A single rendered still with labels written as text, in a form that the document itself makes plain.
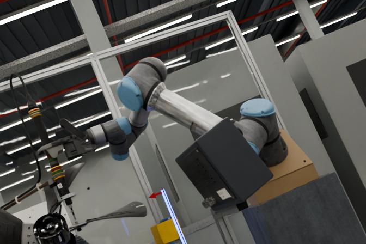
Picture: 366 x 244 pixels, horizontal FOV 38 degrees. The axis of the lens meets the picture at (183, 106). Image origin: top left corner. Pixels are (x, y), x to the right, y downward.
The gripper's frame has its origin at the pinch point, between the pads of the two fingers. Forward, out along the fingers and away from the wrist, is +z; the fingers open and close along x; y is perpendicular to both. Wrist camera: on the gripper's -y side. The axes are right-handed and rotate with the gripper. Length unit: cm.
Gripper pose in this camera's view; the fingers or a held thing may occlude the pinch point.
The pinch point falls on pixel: (40, 150)
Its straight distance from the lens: 212.1
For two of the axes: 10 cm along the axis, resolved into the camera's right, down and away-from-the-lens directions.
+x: -2.2, 2.7, 9.4
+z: -9.0, 3.3, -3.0
